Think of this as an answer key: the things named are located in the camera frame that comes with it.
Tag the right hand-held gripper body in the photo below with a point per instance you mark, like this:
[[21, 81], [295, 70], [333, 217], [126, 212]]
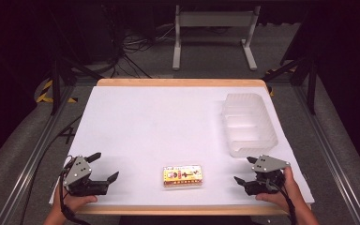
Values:
[[268, 164]]

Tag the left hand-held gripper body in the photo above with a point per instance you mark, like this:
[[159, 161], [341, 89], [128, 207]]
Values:
[[78, 171]]

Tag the person's left hand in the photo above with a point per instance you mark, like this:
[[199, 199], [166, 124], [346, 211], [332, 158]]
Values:
[[75, 203]]

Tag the person's right hand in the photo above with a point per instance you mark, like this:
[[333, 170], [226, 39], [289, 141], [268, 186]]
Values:
[[290, 193]]

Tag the clear plastic container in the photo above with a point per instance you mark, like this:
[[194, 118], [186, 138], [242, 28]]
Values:
[[250, 125]]

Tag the yellow snack box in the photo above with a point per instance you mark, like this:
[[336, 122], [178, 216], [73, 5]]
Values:
[[182, 175]]

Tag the white table sheet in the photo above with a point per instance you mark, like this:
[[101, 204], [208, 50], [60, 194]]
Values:
[[156, 125]]

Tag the yellow black hazard tape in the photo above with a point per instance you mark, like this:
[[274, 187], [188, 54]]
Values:
[[272, 90], [45, 92]]

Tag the black metal tripod stand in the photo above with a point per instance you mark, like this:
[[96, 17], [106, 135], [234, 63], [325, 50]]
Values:
[[311, 81], [56, 84]]

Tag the white metal stand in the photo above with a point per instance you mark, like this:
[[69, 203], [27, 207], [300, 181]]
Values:
[[215, 19]]

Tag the aluminium floor rail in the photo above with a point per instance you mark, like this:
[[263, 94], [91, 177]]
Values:
[[328, 156], [34, 162]]

